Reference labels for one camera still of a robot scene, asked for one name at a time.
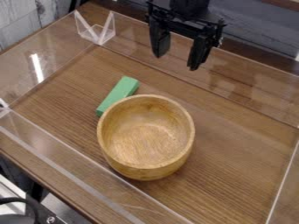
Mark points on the clear acrylic tray enclosure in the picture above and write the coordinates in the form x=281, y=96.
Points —
x=241, y=176

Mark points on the black metal table frame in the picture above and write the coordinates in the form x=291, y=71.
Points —
x=27, y=203

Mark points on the green rectangular block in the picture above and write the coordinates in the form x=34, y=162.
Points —
x=120, y=91

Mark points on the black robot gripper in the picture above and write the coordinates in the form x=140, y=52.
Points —
x=190, y=18

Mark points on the brown wooden bowl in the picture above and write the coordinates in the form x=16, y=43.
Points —
x=146, y=135

